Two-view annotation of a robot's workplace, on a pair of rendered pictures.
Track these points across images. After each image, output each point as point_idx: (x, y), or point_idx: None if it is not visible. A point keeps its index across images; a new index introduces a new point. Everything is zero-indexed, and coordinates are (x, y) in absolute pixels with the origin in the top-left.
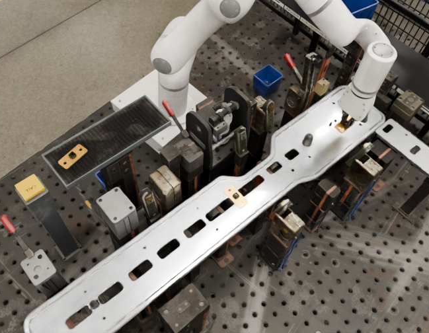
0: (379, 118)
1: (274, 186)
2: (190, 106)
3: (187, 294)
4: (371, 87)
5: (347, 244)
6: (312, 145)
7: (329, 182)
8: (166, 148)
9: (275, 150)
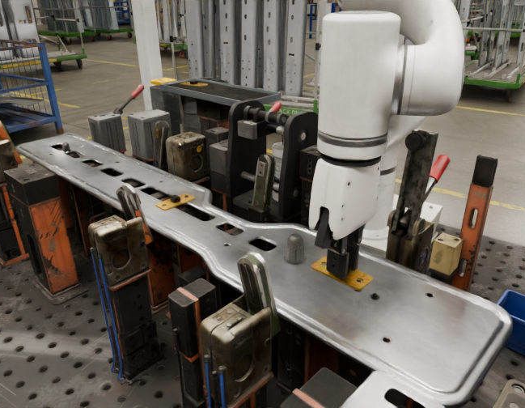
0: (433, 382)
1: (192, 229)
2: (380, 233)
3: (43, 172)
4: (319, 112)
5: None
6: (291, 265)
7: (205, 291)
8: (222, 128)
9: (266, 227)
